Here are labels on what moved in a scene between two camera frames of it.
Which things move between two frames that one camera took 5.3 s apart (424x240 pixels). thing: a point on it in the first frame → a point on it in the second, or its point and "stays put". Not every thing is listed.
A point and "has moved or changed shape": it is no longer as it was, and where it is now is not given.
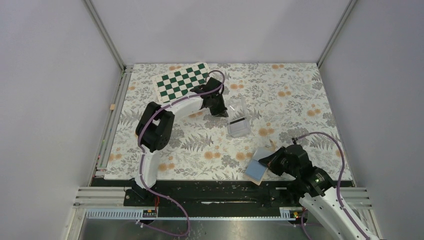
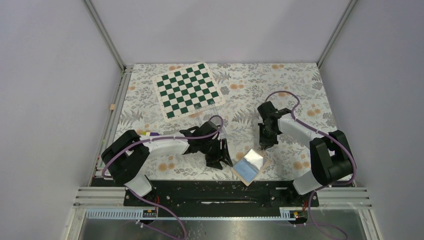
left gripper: [217, 112] → [220, 155]
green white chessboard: [174, 84] stays put
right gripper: [271, 161] → [264, 142]
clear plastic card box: [238, 123] → [208, 112]
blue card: [256, 171] has moved or changed shape
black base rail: [214, 194] stays put
